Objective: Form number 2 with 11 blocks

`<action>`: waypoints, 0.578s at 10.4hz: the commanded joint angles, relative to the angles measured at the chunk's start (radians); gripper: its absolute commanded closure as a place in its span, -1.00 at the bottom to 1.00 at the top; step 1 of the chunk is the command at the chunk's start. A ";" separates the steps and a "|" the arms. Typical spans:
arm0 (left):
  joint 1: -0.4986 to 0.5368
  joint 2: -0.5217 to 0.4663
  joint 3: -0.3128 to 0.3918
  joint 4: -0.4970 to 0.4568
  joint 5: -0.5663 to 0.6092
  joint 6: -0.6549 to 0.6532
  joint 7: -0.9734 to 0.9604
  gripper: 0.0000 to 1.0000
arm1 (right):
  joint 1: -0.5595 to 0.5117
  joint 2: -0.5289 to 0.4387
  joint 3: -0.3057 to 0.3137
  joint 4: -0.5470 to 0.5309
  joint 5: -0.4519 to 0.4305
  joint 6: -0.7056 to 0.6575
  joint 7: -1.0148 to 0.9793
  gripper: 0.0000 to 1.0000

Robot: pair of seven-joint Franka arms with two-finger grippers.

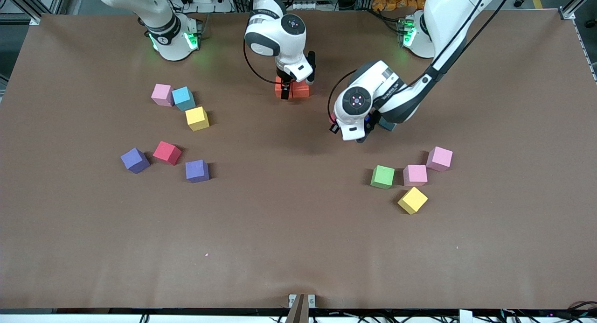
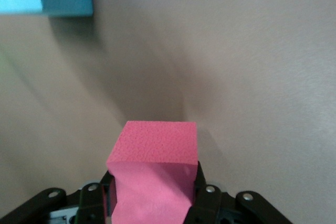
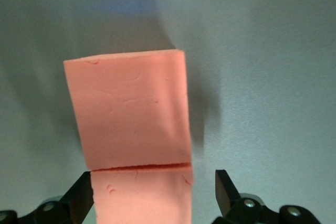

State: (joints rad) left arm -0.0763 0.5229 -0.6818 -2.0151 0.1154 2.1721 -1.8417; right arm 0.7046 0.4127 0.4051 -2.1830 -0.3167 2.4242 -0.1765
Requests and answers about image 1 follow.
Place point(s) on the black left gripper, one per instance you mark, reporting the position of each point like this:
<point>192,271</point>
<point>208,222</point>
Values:
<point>334,128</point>

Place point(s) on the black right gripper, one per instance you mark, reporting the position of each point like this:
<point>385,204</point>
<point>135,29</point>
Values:
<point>284,77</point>

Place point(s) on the orange foam cube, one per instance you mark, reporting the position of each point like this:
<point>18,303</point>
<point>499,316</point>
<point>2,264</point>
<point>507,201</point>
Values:
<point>302,89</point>
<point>277,90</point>

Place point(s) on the red foam cube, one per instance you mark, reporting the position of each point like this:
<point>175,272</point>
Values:
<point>166,152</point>
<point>333,117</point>

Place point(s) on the yellow foam cube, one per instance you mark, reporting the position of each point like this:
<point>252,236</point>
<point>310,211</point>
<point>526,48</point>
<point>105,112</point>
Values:
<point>197,117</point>
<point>413,200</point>

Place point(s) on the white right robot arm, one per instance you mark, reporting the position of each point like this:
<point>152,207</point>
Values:
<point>275,36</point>

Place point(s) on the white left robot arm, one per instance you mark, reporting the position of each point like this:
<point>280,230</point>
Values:
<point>357,100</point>

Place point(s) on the blue foam cube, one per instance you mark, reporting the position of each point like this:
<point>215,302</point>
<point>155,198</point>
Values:
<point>388,125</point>
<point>183,98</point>

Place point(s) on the green foam cube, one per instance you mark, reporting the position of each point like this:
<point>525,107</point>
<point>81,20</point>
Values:
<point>382,176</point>

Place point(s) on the pink foam cube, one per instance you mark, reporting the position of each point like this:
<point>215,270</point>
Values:
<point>415,174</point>
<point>162,94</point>
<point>439,158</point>

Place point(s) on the brown paper table cover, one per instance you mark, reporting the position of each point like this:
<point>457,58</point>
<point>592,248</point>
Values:
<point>298,220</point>

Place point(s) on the white power strip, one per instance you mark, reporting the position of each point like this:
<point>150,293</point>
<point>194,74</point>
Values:
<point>221,6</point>

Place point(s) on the purple foam cube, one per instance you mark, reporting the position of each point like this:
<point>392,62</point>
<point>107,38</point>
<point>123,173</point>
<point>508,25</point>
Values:
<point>134,159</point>
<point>196,170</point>

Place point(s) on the brown flat stick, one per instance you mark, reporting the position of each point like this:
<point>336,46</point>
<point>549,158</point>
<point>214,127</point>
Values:
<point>298,311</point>

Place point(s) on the small white box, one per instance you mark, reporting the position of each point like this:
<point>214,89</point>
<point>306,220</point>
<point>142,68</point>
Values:
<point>465,316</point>

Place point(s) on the silver metal bracket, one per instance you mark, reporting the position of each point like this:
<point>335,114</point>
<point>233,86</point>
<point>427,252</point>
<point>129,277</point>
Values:
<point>310,300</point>

